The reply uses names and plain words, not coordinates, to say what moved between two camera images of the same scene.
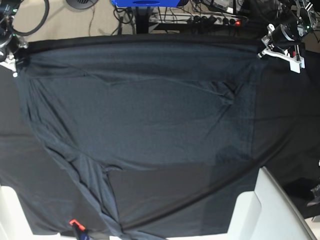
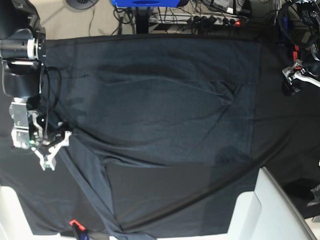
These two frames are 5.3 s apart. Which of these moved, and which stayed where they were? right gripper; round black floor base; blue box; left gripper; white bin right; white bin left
Moved: left gripper; right gripper
Stayed: white bin left; white bin right; round black floor base; blue box
